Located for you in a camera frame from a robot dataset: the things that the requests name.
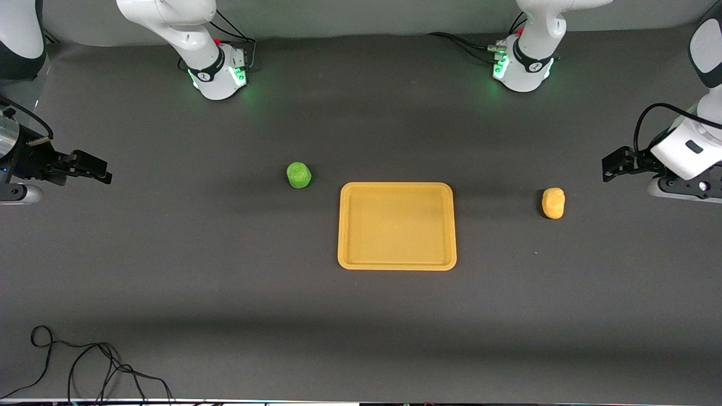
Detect yellow potato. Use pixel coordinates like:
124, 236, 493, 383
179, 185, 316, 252
541, 188, 566, 219

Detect green apple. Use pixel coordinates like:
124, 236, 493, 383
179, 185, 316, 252
287, 162, 312, 189

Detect yellow plastic tray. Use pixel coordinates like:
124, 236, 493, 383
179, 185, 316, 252
337, 182, 457, 272

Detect dark grey table cloth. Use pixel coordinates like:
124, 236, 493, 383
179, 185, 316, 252
0, 23, 722, 404

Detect black left arm wrist cable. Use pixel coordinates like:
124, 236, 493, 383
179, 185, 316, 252
633, 103, 722, 156

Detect black arm wrist cable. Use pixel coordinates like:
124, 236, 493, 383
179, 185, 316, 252
633, 103, 722, 156
0, 97, 54, 142

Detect black right arm wrist cable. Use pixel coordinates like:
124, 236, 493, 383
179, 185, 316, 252
0, 97, 54, 142

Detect thin black loose cable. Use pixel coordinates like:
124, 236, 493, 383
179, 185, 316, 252
0, 325, 175, 405

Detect black right arm base cables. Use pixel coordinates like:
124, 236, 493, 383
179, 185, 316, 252
178, 10, 257, 74

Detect black arm base cables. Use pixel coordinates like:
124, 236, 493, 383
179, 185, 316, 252
178, 10, 257, 74
426, 11, 528, 64

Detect black left arm base cables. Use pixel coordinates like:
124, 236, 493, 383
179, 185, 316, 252
426, 11, 528, 64

